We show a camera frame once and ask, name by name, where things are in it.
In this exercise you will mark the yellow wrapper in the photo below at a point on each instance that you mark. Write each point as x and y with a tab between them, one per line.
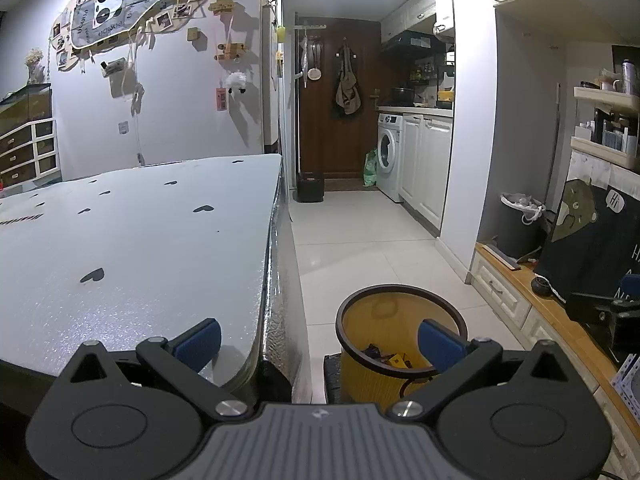
400	361

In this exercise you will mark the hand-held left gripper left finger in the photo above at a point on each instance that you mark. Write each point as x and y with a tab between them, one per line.
200	342

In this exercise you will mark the white washing machine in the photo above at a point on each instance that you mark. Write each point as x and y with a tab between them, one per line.
390	155

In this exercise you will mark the black round object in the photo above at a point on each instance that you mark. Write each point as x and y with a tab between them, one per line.
543	285

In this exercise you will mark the white patterned cloth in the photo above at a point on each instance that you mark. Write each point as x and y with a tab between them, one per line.
590	172

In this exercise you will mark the white perforated rack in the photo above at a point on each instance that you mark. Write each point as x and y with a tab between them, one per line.
627	385

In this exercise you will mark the white drawer unit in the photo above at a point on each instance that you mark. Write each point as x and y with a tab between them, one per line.
27	155

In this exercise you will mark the silver foil table cover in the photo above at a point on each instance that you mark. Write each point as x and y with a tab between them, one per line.
125	240

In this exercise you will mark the hanging cloth bag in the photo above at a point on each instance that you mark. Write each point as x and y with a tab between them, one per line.
347	87

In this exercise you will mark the wall photo collage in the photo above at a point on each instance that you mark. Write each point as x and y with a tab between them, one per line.
125	10

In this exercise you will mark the yellow wastebasket with brown rim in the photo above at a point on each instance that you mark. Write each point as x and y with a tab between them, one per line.
380	330

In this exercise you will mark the green plastic bag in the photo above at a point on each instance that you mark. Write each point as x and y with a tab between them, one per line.
371	170

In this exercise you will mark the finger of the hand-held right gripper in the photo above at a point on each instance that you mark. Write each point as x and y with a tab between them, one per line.
587	307

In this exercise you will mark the grey bin with white bag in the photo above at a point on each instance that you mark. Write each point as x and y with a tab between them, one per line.
520	230

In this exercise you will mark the pink hanging tag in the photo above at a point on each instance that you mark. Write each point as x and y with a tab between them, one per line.
221	98

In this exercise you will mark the black range hood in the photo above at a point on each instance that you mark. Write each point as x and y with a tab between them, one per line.
412	42

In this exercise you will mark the dried flower bunch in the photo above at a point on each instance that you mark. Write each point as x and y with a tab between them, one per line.
35	65

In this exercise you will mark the silver thermos bottle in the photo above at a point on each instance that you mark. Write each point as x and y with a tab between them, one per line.
628	77

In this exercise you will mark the white low cabinet wooden top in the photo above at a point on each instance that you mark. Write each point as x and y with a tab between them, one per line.
505	285

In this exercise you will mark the grey flat strip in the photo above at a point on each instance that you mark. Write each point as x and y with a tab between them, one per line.
500	255

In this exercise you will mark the dark wrapper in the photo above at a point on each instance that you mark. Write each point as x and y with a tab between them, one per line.
377	352

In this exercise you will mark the white sheep toy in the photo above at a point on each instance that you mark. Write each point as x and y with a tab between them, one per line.
236	83

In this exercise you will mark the black box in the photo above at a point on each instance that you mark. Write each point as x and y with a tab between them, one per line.
310	187

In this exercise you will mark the white wall shelf rack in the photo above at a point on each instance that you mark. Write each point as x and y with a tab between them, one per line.
607	130

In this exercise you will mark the white upper kitchen cabinets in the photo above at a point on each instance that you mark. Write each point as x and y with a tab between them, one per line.
415	5

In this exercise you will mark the brown wooden door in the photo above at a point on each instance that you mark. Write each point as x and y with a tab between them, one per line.
325	135

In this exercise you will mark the dark bear-print cloth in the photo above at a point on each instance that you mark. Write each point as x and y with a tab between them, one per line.
590	245

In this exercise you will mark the white kitchen cabinets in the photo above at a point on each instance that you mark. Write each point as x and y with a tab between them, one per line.
415	5
425	170

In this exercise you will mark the white refrigerator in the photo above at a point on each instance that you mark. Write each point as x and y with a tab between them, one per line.
272	85

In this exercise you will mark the black cooking pot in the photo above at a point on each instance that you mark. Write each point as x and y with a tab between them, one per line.
402	95

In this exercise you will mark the glass tank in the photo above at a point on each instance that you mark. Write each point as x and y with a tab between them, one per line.
27	105

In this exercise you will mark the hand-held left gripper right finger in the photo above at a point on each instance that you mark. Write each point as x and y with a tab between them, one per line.
440	342

